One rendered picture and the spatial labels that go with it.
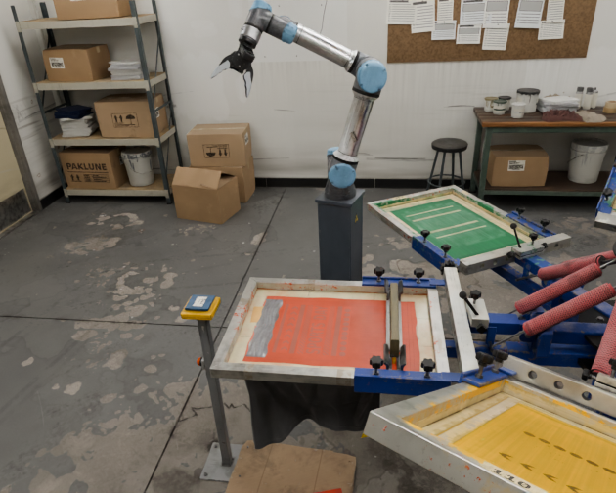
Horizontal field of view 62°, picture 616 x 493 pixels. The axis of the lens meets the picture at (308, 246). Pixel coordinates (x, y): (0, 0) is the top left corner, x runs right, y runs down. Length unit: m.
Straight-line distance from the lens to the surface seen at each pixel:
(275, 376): 1.75
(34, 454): 3.21
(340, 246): 2.49
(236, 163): 5.41
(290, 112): 5.59
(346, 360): 1.83
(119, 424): 3.16
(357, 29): 5.38
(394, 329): 1.80
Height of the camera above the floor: 2.15
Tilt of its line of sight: 28 degrees down
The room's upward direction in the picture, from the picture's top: 3 degrees counter-clockwise
